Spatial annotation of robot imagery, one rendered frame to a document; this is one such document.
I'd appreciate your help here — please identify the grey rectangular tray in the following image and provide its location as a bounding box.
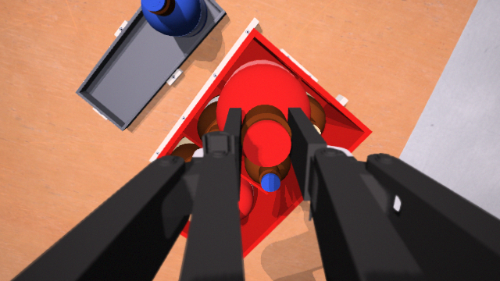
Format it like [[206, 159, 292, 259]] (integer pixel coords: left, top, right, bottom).
[[75, 0, 227, 131]]

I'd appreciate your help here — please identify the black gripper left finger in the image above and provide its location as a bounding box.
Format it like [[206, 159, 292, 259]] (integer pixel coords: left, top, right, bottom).
[[10, 108, 245, 281]]

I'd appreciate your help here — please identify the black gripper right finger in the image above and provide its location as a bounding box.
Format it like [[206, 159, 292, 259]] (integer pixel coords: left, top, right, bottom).
[[287, 108, 500, 281]]

